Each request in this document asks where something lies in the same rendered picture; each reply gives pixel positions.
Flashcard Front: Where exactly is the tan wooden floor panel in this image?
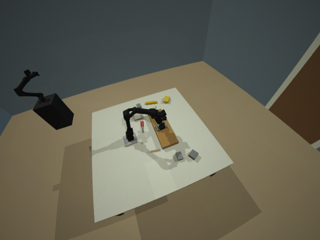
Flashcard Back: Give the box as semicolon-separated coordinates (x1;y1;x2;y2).
148;115;179;150

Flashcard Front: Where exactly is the yellow rectangular block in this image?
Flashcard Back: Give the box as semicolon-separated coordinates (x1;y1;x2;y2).
163;96;170;103

